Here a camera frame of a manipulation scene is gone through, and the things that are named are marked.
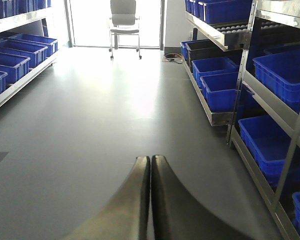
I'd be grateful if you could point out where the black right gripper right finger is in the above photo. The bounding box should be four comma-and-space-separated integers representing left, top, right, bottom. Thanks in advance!
151, 154, 250, 240

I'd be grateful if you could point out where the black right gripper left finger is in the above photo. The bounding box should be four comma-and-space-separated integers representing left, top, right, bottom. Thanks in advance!
63, 156, 151, 240

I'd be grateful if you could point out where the steel shelf rack right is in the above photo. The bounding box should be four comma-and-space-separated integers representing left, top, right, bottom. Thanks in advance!
184, 0, 300, 240

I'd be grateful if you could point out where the steel shelf rack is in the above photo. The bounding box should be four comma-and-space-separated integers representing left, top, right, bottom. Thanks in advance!
0, 0, 58, 107
184, 0, 300, 240

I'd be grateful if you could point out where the gray office chair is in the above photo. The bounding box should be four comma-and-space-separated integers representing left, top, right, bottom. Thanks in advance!
108, 0, 142, 60

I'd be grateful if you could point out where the steel shelf rack left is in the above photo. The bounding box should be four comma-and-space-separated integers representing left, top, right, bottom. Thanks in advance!
0, 0, 58, 107

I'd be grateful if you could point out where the orange cable on floor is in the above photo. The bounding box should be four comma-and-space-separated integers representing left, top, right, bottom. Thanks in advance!
162, 52, 185, 65

